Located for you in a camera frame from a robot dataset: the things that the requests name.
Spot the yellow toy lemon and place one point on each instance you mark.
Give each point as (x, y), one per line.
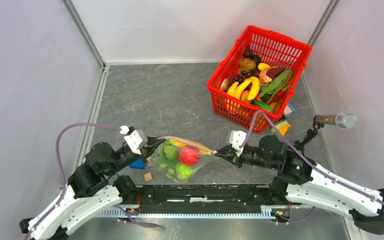
(262, 66)

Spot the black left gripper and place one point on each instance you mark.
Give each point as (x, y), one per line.
(152, 143)

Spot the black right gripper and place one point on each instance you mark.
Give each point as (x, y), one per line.
(227, 152)

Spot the clear zip top bag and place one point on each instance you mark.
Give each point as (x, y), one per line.
(205, 159)

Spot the red plastic basket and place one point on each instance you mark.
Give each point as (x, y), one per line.
(274, 49)

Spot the yellow green block pile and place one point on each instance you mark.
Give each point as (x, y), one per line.
(282, 126)

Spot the red toy tomato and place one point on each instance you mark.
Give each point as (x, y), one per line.
(189, 156)

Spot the dark purple toy fig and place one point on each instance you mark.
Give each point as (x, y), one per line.
(248, 53)

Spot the green toy lettuce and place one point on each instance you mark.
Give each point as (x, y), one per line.
(167, 167)

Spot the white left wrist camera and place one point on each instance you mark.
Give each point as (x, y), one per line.
(135, 138)

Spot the brown toy potato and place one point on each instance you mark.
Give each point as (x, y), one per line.
(248, 64)

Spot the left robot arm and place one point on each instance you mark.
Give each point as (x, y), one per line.
(88, 191)

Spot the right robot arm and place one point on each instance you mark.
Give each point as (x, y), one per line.
(303, 181)

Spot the yellow toy bananas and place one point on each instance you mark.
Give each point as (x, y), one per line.
(252, 84)

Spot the single yellow toy banana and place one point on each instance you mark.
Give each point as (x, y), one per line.
(184, 143)

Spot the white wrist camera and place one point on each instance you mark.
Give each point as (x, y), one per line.
(236, 139)
(135, 138)

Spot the blue green block stack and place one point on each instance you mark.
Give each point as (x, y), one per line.
(138, 164)

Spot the silver microphone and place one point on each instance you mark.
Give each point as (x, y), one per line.
(343, 120)

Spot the dark green leafy vegetable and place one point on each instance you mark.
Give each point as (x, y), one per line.
(276, 85)

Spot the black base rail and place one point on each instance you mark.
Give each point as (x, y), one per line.
(204, 198)

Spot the purple toy grapes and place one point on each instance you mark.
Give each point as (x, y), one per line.
(240, 77)

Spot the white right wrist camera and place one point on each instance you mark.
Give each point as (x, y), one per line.
(236, 139)

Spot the orange toy tangerine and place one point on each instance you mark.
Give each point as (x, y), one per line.
(244, 96)

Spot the green toy lime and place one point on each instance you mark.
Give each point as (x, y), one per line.
(183, 172)

